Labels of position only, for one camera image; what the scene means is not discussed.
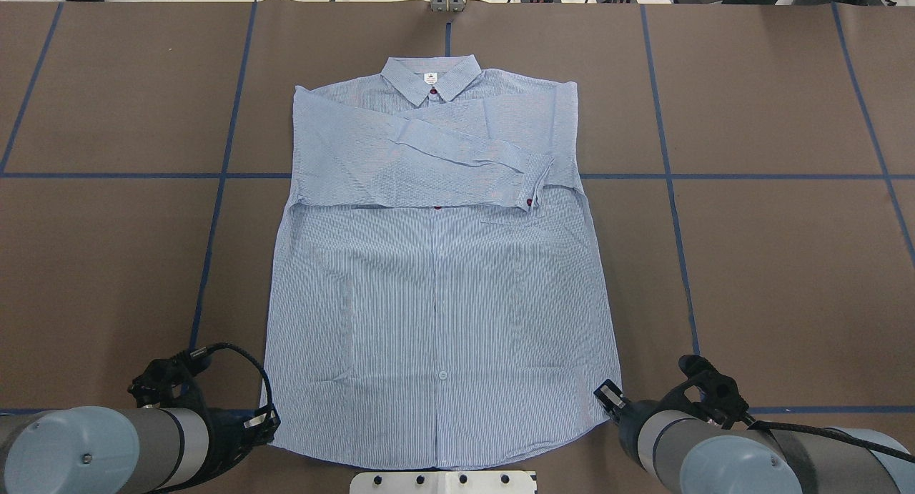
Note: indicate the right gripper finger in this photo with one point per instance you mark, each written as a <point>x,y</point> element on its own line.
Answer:
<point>614,402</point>

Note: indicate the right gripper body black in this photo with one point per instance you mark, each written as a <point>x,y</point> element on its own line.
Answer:
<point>633,417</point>

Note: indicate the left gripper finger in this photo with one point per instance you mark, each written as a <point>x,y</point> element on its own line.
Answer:
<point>264,421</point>

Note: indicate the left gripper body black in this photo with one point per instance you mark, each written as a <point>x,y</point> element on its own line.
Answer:
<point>227,437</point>

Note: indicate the light blue striped shirt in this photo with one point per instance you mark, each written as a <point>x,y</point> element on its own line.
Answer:
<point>437,298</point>

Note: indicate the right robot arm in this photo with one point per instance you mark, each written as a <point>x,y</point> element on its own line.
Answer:
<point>702,438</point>

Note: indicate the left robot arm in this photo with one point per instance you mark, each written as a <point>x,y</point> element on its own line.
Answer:
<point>170,441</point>

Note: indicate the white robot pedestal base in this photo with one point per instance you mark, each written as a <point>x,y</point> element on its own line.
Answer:
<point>479,481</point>

